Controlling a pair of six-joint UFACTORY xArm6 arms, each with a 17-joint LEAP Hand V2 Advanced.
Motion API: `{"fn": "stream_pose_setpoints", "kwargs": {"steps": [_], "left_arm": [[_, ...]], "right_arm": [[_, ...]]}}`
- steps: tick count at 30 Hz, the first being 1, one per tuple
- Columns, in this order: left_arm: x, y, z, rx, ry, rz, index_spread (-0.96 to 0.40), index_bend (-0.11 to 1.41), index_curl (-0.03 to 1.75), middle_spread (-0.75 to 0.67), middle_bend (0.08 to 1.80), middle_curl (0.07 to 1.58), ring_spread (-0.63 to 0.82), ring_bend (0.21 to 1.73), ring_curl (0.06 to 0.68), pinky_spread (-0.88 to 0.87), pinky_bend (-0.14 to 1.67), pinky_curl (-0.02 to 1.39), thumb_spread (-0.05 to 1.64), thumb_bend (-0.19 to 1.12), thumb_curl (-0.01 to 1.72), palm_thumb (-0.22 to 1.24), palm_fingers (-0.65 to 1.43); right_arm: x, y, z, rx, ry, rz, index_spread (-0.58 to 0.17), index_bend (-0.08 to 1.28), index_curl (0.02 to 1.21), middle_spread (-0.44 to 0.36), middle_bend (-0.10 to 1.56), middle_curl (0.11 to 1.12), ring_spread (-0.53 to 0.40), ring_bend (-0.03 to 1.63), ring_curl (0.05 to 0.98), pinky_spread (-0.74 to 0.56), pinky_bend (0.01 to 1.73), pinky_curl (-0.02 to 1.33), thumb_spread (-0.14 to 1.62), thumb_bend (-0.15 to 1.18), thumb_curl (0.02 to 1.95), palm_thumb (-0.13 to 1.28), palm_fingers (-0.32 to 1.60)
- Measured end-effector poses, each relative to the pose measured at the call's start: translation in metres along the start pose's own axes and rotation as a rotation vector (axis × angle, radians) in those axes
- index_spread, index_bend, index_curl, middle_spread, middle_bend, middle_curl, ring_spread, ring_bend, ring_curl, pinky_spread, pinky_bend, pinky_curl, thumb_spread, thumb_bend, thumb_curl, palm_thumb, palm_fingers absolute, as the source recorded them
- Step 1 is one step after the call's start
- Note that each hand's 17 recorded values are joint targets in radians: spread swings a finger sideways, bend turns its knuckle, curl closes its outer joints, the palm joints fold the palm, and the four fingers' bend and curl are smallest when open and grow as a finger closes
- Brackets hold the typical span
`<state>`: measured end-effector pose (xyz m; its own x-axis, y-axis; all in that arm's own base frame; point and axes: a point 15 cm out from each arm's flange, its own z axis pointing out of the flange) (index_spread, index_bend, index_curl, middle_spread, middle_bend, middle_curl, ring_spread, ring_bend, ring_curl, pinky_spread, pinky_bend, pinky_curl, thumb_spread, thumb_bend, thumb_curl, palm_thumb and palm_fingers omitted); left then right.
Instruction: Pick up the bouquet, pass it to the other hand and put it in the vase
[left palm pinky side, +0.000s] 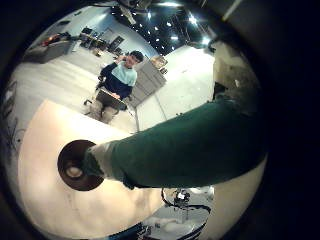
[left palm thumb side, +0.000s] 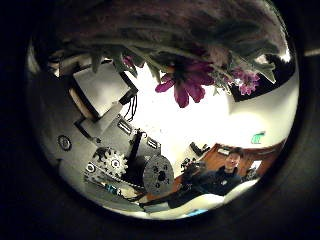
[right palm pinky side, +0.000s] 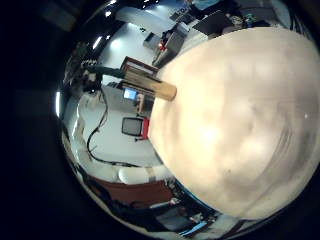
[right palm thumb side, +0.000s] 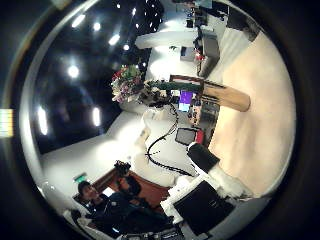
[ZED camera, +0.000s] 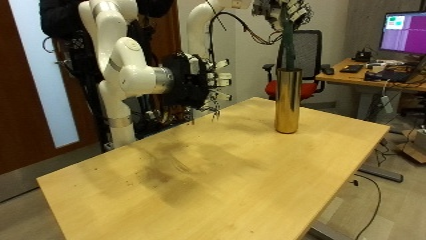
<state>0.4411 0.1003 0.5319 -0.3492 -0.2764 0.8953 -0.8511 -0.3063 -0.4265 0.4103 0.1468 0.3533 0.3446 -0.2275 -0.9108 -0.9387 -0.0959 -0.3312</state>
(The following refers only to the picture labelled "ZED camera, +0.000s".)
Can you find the brown door frosted glass panel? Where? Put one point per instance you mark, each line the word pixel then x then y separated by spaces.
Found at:
pixel 22 100

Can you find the black mesh office chair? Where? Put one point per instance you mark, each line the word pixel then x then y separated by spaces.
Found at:
pixel 311 50

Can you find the black keyboard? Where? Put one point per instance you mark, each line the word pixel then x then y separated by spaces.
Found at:
pixel 352 68

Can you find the tall gold cylinder vase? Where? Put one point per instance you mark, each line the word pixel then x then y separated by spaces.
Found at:
pixel 288 100

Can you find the black laptop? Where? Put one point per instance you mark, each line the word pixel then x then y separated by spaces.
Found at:
pixel 394 75

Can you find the computer monitor purple screen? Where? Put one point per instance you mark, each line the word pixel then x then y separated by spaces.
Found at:
pixel 406 33

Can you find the grey table foot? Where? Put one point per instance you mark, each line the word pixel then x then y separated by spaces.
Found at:
pixel 381 173

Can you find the white power adapter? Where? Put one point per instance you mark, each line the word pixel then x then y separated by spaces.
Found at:
pixel 388 104

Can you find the black desk phone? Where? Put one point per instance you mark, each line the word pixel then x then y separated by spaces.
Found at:
pixel 363 56

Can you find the wooden office desk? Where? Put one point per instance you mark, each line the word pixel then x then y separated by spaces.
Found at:
pixel 351 79

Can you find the black jacket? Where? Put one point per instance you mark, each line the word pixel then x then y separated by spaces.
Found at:
pixel 58 16

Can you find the cardboard box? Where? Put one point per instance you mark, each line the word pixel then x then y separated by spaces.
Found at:
pixel 413 148

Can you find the black computer mouse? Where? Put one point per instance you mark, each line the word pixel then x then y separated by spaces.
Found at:
pixel 328 70

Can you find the black robot stand frame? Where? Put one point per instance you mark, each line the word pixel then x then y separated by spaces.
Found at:
pixel 95 113

